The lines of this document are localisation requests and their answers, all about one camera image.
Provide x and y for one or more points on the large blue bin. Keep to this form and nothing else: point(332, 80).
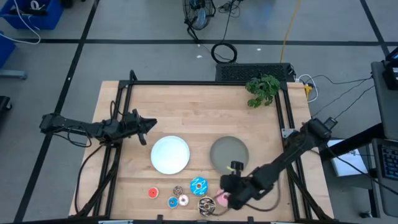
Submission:
point(46, 17)

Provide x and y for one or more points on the black computer case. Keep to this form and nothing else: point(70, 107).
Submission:
point(248, 72)

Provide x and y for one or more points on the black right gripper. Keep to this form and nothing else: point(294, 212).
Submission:
point(241, 186)

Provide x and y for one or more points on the grey desk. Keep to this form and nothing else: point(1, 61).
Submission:
point(384, 102)

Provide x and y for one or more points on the small white sprinkled donut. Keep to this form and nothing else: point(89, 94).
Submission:
point(180, 198)

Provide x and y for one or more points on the large pink donut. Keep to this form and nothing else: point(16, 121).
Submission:
point(221, 198)

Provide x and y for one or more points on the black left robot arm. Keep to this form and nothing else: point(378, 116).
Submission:
point(77, 127)

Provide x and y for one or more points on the small blue donut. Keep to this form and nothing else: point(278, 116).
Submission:
point(170, 200)

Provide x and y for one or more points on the black table frame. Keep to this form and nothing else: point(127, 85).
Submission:
point(199, 83)

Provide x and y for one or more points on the green potted plant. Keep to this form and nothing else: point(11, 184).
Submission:
point(262, 90)

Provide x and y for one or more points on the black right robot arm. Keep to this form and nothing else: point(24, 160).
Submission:
point(292, 149)

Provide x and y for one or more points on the black keyboard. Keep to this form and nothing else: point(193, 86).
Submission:
point(390, 161)

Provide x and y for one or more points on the large chocolate donut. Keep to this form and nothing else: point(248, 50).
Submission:
point(202, 202)

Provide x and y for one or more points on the white paper sheet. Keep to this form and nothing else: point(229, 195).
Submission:
point(348, 165)

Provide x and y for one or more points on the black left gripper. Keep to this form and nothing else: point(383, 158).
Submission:
point(132, 124)

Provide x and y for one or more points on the large blue donut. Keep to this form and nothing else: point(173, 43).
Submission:
point(194, 182)

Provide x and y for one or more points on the white round plate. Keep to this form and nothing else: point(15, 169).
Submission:
point(170, 155)

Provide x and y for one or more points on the small chocolate donut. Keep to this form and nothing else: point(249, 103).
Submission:
point(175, 188)

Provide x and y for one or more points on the black floor fan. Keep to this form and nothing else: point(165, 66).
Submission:
point(199, 14)

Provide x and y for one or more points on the small red donut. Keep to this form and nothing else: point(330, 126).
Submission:
point(153, 190)

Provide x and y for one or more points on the grey round plate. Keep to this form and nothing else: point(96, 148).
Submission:
point(225, 151)

